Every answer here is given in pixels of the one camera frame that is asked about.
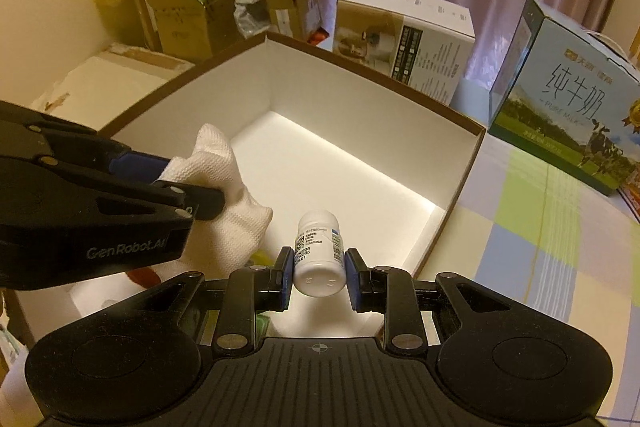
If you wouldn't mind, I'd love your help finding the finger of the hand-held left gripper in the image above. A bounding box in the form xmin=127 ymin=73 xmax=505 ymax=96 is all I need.
xmin=0 ymin=157 xmax=226 ymax=233
xmin=0 ymin=101 xmax=171 ymax=182

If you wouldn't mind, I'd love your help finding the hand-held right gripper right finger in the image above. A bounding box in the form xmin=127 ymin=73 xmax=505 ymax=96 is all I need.
xmin=345 ymin=248 xmax=524 ymax=356

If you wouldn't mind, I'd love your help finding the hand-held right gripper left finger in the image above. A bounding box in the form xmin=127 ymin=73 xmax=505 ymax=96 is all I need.
xmin=114 ymin=247 xmax=296 ymax=358

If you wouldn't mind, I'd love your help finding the white cloth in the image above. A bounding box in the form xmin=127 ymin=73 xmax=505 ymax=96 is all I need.
xmin=157 ymin=123 xmax=274 ymax=279

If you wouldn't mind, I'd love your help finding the white pill bottle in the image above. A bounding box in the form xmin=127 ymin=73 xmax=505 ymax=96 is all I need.
xmin=292 ymin=209 xmax=347 ymax=299

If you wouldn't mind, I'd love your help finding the brown storage box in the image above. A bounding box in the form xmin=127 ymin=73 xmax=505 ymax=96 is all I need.
xmin=10 ymin=32 xmax=486 ymax=344

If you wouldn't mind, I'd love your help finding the cream embroidered cloth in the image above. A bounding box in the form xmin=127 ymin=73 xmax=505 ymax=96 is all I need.
xmin=35 ymin=42 xmax=196 ymax=138

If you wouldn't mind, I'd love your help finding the silver foil bag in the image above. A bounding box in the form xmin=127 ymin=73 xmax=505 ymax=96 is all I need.
xmin=234 ymin=0 xmax=274 ymax=39

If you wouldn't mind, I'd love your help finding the checked tablecloth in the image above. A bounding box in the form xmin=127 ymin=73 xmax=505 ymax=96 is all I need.
xmin=415 ymin=79 xmax=640 ymax=419

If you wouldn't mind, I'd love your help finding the small red container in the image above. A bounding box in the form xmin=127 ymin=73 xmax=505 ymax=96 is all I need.
xmin=307 ymin=29 xmax=332 ymax=53

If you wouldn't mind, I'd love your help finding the small brown cardboard box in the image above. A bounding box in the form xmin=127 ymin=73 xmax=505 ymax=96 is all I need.
xmin=265 ymin=0 xmax=324 ymax=40

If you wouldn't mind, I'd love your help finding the white appliance box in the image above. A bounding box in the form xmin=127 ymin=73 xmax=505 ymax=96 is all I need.
xmin=332 ymin=0 xmax=476 ymax=106

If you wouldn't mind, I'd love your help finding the light blue milk case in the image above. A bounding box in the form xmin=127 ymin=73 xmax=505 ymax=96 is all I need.
xmin=487 ymin=0 xmax=640 ymax=197

